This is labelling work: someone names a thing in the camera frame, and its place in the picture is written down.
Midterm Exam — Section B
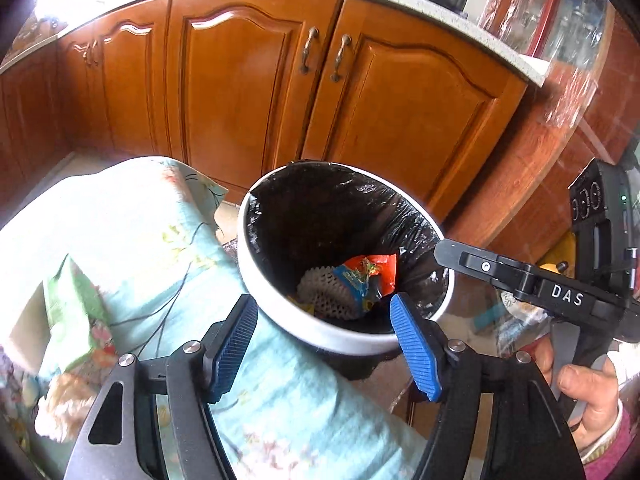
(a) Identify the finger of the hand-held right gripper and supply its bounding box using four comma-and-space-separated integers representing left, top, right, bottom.
434, 239, 626, 342

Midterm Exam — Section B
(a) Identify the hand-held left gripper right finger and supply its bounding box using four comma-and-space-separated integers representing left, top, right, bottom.
390, 293, 587, 480

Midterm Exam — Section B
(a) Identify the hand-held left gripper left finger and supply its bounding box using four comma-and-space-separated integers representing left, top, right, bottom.
62, 294, 259, 480

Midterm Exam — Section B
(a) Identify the white round trash bin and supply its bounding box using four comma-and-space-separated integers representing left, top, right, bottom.
236, 159, 456, 353

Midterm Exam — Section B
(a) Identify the person's right hand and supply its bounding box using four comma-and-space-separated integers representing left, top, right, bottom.
534, 340, 623, 461

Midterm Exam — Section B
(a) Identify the yellow plastic object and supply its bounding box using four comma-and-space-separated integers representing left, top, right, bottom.
536, 232, 577, 275

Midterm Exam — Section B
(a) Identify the orange blue snack wrapper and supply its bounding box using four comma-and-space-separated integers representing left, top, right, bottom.
332, 254, 401, 317

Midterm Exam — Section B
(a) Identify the white foam fruit net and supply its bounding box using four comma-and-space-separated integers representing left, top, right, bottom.
297, 267, 373, 321

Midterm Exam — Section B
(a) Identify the black bin liner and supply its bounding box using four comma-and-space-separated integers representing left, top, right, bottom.
247, 162, 451, 333

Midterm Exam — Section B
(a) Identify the floral light blue cloth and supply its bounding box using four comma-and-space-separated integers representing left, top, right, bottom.
0, 156, 426, 480

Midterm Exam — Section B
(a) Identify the wooden cabinet door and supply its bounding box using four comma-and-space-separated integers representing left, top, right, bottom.
57, 26, 99, 150
300, 0, 529, 222
167, 0, 344, 167
96, 0, 173, 158

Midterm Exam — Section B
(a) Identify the plastic wrapped wooden door frame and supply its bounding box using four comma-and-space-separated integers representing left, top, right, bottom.
445, 0, 640, 263

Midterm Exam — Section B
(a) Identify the metal cabinet handle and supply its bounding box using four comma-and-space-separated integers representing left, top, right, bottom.
330, 34, 353, 83
299, 26, 321, 76

